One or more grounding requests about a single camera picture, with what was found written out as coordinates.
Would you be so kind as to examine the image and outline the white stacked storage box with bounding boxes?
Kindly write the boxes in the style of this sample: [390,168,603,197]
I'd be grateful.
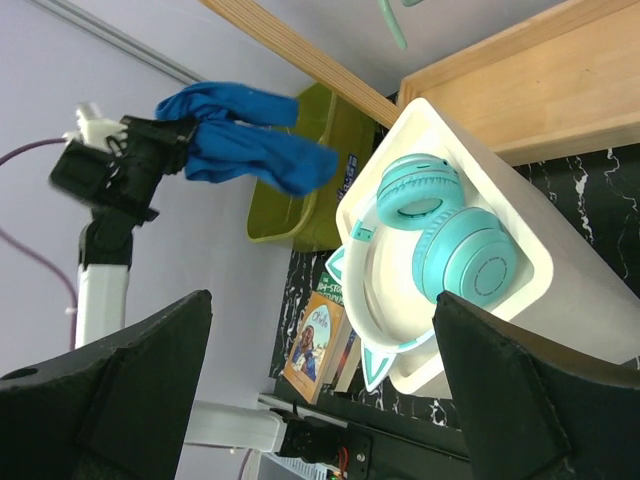
[326,98,639,398]

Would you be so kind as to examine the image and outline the blue tank top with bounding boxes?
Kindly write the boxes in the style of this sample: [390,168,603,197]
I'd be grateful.
[155,82,339,197]

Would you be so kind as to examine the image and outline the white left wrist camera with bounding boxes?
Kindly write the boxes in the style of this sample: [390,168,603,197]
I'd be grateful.
[63,102,127,152]

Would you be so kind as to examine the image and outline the black marble pattern mat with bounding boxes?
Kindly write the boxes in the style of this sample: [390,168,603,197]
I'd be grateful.
[269,145,639,430]

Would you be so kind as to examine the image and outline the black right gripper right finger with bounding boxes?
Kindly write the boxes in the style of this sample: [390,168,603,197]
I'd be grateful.
[433,292,639,479]

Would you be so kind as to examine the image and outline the blue cover book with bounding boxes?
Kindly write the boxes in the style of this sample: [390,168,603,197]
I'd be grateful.
[323,324,361,393]

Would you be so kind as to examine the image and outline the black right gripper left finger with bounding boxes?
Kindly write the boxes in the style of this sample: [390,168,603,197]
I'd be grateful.
[1,290,212,479]

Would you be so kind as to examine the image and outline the wooden clothes rack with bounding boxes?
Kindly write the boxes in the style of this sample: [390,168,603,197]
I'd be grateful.
[209,1,639,166]

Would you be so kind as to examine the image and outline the green storey house book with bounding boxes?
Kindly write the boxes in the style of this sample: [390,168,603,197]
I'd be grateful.
[315,272,344,306]

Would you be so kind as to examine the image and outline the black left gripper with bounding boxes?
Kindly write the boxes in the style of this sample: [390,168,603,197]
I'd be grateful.
[50,116,198,222]

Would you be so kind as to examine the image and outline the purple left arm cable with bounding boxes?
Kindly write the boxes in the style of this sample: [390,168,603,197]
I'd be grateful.
[0,135,81,351]

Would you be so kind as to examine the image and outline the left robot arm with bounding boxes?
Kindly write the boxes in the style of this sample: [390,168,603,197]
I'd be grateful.
[51,114,372,479]

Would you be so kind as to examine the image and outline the olive green plastic bin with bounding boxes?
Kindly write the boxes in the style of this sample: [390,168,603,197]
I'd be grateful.
[245,82,389,252]

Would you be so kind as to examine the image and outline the orange Othello book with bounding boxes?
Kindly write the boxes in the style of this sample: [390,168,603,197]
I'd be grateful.
[283,292,344,404]

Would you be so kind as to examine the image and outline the teal cat ear headphones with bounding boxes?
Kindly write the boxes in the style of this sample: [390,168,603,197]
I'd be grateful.
[325,153,518,391]

